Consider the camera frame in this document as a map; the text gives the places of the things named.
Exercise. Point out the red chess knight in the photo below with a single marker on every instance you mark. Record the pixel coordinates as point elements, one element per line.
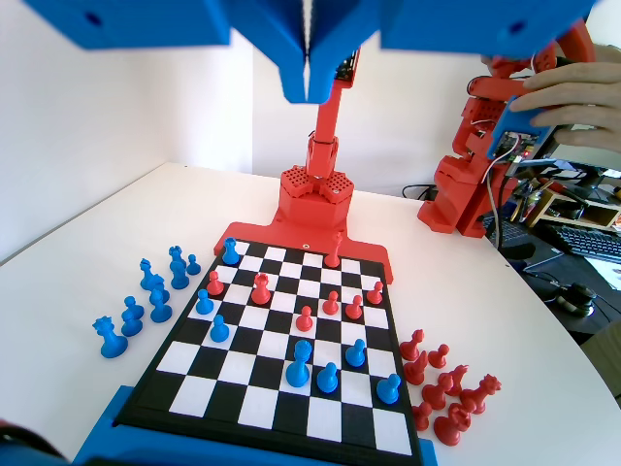
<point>455,381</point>

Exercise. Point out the red leader arm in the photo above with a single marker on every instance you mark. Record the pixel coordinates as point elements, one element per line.
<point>456,184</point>

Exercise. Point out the red chess bishop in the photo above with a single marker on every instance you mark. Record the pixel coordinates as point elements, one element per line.
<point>415,371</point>
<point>412,347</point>

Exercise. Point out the blue electronics housing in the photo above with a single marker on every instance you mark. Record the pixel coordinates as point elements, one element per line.
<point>504,126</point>

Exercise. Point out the blue chess pawn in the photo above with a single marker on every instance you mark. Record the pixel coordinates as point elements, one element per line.
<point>388,390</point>
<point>327,381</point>
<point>219,332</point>
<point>204,305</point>
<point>193,267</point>
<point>355,356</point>
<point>131,327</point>
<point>131,305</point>

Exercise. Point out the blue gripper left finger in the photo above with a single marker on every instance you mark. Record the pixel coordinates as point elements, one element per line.
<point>286,48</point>

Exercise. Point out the black round device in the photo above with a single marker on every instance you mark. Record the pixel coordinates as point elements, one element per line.
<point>577,301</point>

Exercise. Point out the blue chess king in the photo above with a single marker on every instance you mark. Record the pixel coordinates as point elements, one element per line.
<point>297,374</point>

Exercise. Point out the person's hand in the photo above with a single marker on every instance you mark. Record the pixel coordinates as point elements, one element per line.
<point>582,97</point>

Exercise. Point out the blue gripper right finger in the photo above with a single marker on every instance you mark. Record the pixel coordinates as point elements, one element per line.
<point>330,43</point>

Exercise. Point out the blue base plate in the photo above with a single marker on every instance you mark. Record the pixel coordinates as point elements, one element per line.
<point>102,437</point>

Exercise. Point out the red robot arm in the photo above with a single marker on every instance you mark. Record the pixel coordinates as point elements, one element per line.
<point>325,126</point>

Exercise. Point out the wooden desk organizer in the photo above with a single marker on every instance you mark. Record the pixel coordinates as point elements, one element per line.
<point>599,218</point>

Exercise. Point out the large red piece front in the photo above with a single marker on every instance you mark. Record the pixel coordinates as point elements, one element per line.
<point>333,257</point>

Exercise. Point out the black and white chessboard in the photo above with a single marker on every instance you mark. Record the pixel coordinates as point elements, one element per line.
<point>264,349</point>

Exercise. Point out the blue chess bishop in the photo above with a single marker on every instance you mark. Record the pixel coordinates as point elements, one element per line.
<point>160,310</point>

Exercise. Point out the black laptop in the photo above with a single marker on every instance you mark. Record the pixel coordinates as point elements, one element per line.
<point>509,233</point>

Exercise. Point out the black computer keyboard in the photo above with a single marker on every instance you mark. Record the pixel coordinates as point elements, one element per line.
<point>587,242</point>

